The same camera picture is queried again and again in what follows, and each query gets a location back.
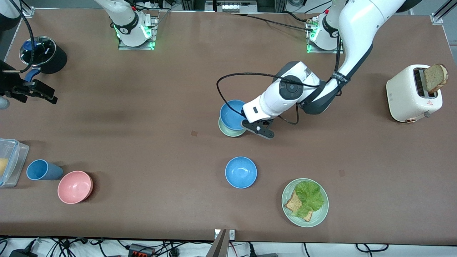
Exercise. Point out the black orange power adapter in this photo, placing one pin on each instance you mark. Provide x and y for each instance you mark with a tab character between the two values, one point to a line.
141	251

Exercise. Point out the green lettuce leaf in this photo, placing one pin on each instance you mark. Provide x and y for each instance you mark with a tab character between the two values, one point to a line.
310	196

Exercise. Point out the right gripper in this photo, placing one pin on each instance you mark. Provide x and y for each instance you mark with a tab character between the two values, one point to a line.
10	87

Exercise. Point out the brown bread slice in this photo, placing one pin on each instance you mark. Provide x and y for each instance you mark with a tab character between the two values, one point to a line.
293	204

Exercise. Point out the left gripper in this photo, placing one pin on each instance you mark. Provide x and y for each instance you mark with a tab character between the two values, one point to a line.
242	113

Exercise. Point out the aluminium table corner bracket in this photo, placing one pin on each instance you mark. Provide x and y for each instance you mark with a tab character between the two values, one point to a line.
28	11
438	18

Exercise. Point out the blue plastic cup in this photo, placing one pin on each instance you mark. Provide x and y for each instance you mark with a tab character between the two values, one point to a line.
44	170

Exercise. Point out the light green plate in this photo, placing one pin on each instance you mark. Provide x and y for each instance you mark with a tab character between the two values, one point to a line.
319	217

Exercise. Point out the clear plastic container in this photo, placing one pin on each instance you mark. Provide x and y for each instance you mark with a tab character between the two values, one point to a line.
16	160

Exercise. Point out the yellow food piece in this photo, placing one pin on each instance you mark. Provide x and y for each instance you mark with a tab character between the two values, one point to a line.
3	167

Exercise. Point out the light green bowl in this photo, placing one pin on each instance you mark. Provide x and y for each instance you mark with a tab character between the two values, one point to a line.
230	132

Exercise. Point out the brown toast slice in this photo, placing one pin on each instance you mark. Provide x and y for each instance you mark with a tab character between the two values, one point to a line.
435	76

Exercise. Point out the grey equipment box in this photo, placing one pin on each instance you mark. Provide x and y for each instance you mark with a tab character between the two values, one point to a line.
232	6

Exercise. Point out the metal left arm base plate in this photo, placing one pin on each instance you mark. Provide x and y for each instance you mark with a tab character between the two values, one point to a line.
314	51

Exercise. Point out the black pot with glass lid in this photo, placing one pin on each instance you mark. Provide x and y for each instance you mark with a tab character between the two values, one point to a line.
53	59

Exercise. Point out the grey camera post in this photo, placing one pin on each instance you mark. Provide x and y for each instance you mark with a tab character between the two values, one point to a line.
218	246

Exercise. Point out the blue bowl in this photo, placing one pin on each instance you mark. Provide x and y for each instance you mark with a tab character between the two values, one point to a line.
231	114
241	172

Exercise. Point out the white toaster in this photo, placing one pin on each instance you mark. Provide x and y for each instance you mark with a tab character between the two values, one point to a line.
405	96

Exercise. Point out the small white bracket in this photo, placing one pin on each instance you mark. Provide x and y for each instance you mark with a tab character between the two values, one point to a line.
232	234

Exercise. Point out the pink bowl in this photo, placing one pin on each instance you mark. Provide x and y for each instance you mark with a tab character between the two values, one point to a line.
74	187

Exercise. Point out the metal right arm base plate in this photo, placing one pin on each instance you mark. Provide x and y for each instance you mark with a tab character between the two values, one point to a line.
125	47

